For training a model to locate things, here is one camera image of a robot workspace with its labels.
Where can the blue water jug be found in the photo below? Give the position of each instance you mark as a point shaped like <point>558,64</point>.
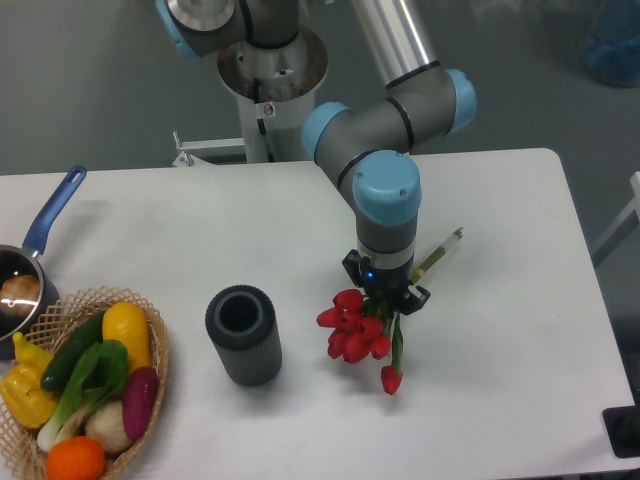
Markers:
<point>610,49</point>

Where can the blue handled saucepan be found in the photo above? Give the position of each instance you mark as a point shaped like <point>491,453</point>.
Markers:
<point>24,260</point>

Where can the green cucumber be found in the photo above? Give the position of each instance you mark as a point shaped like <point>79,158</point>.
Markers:
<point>60,368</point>

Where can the orange fruit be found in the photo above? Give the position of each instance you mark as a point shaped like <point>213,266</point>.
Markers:
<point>79,457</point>

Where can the white frame at right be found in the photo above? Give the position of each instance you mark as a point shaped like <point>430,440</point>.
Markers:
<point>619,228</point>

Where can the red tulip bouquet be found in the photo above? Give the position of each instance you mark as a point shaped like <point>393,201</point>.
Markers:
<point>364,325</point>

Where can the green bok choy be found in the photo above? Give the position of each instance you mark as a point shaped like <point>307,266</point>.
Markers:
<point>99,376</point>

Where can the yellow squash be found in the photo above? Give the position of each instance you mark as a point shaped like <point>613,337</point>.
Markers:
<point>127,323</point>

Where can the purple sweet potato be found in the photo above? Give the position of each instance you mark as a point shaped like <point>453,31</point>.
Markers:
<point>138,400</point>

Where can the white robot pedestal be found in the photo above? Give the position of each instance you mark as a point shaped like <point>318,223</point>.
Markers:
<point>275,91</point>

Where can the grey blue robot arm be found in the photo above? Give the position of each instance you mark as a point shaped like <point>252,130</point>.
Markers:
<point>365,155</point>

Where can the brown bread roll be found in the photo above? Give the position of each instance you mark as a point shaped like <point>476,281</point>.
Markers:
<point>19,295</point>

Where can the beige garlic bulb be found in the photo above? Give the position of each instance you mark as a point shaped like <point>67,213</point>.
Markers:
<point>106,426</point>

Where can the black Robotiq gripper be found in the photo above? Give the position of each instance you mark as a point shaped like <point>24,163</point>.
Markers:
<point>363,274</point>

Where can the yellow bell pepper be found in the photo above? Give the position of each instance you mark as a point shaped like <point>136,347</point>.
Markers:
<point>28,403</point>

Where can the white metal base frame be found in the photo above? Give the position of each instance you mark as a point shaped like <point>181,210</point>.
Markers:
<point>215,152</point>

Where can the dark grey ribbed vase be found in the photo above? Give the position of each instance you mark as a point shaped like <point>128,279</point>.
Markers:
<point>242,325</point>

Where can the black device at edge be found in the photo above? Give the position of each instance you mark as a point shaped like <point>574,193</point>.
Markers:
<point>622,426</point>

